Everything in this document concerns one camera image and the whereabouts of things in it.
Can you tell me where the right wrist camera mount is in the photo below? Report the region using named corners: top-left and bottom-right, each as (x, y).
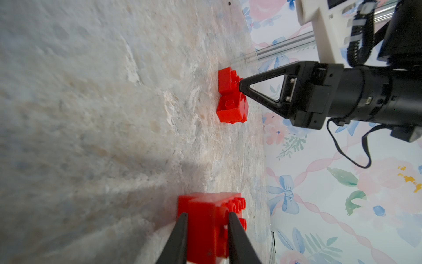
top-left (296, 1), bottom-right (378, 63)

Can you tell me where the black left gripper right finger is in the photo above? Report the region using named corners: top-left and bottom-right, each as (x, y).
top-left (228, 212), bottom-right (262, 264)

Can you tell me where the red square lego brick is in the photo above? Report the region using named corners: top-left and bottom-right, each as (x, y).
top-left (216, 93), bottom-right (249, 124)
top-left (218, 67), bottom-right (242, 96)

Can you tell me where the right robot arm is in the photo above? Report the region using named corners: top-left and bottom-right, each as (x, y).
top-left (240, 1), bottom-right (422, 143)

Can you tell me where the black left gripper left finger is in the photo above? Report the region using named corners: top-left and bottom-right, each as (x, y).
top-left (156, 212), bottom-right (189, 264)

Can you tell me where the black corrugated cable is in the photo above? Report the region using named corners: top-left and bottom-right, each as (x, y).
top-left (346, 0), bottom-right (378, 68)

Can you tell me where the red long lego brick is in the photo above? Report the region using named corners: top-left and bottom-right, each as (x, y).
top-left (178, 192), bottom-right (247, 264)

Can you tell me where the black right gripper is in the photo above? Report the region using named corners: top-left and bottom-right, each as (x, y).
top-left (239, 62), bottom-right (422, 143)

